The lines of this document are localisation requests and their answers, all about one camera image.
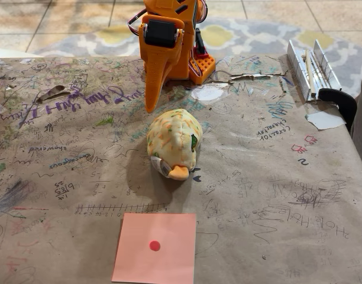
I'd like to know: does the red white black servo cable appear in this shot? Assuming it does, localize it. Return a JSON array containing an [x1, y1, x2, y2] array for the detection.
[[127, 8, 148, 37], [196, 0, 209, 24], [190, 47, 203, 79]]

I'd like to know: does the curled brown paper strip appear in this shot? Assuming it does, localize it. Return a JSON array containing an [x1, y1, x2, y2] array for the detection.
[[35, 85, 72, 104]]

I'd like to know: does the pink paper sheet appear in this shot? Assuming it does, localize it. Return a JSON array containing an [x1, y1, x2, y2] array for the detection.
[[111, 212, 197, 284]]

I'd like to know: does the grey yellow patterned rug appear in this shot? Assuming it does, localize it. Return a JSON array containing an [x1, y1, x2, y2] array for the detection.
[[33, 17, 362, 98]]

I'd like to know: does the white paper scrap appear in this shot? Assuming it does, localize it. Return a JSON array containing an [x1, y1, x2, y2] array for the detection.
[[305, 110, 347, 131]]

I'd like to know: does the yellow plush duck toy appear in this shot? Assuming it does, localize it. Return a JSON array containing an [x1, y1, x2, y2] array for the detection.
[[146, 108, 203, 181]]

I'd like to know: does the aluminium miter box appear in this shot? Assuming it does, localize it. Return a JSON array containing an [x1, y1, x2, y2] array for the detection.
[[286, 39, 342, 103]]

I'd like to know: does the black red table clamp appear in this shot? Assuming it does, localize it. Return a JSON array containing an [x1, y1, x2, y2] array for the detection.
[[195, 27, 209, 57]]

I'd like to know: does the scribbled brown paper table cover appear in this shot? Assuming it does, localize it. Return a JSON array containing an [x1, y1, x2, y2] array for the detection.
[[0, 53, 362, 284]]

